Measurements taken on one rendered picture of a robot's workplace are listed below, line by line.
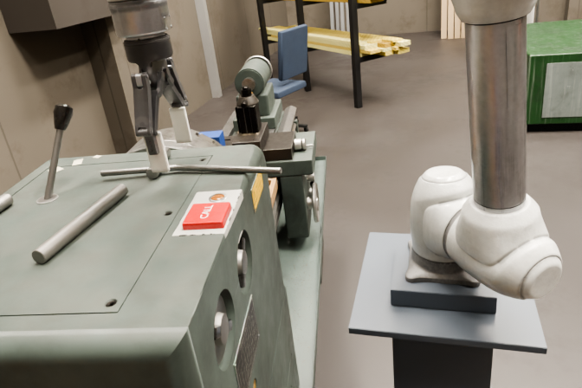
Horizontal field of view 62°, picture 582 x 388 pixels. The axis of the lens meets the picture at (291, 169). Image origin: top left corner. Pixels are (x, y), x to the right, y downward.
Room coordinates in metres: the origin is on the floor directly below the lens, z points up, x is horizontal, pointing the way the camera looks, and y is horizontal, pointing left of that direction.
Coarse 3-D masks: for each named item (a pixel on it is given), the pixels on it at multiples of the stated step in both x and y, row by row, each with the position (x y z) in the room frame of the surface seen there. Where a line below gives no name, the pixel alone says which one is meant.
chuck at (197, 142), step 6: (162, 132) 1.12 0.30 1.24; (168, 132) 1.12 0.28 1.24; (192, 132) 1.13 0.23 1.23; (198, 132) 1.14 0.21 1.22; (168, 138) 1.07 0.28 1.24; (174, 138) 1.08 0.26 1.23; (192, 138) 1.09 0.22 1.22; (198, 138) 1.10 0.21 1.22; (138, 144) 1.09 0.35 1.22; (186, 144) 1.05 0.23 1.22; (192, 144) 1.06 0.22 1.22; (198, 144) 1.07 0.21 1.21; (204, 144) 1.09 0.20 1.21; (210, 144) 1.10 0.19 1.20; (216, 144) 1.12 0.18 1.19
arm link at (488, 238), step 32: (480, 0) 0.79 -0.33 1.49; (512, 0) 0.78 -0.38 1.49; (480, 32) 0.82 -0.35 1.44; (512, 32) 0.80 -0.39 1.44; (480, 64) 0.82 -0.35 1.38; (512, 64) 0.80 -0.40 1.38; (480, 96) 0.83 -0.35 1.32; (512, 96) 0.80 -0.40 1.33; (480, 128) 0.83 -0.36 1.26; (512, 128) 0.81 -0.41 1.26; (480, 160) 0.84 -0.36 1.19; (512, 160) 0.81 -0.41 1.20; (480, 192) 0.84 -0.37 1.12; (512, 192) 0.81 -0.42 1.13; (480, 224) 0.82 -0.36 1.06; (512, 224) 0.79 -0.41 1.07; (544, 224) 0.82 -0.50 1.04; (480, 256) 0.81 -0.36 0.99; (512, 256) 0.77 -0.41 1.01; (544, 256) 0.76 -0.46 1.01; (512, 288) 0.75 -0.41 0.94; (544, 288) 0.76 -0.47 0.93
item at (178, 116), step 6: (174, 108) 0.89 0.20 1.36; (180, 108) 0.88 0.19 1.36; (174, 114) 0.88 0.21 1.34; (180, 114) 0.88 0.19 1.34; (186, 114) 0.89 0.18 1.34; (174, 120) 0.89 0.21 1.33; (180, 120) 0.88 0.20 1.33; (186, 120) 0.88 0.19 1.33; (174, 126) 0.89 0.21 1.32; (180, 126) 0.88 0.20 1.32; (186, 126) 0.88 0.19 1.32; (174, 132) 0.89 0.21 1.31; (180, 132) 0.88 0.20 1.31; (186, 132) 0.88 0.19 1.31; (180, 138) 0.88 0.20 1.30; (186, 138) 0.88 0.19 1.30
